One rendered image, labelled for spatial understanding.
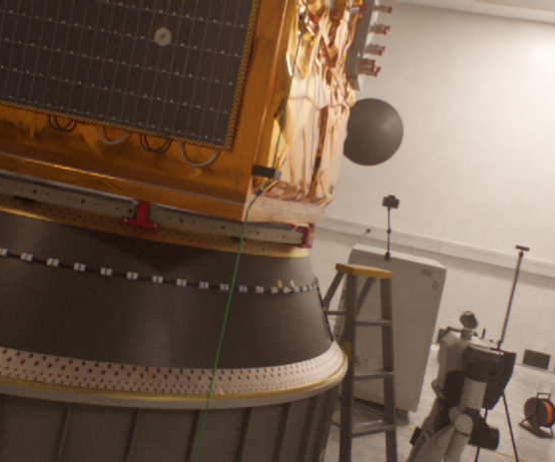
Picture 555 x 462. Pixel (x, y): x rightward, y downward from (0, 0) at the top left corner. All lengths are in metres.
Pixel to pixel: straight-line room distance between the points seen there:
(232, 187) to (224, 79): 0.31
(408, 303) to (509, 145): 4.76
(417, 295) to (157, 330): 4.23
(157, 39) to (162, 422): 1.15
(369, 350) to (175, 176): 4.47
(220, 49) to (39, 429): 1.21
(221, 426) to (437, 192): 8.19
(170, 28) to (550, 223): 8.85
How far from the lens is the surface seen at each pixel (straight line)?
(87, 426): 2.03
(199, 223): 2.13
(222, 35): 1.83
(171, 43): 1.87
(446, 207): 10.01
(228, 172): 1.80
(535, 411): 7.24
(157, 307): 2.06
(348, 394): 3.69
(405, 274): 5.99
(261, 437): 2.29
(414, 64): 10.27
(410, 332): 6.06
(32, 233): 2.17
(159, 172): 1.87
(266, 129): 1.82
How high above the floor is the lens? 1.83
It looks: 2 degrees down
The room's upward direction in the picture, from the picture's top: 12 degrees clockwise
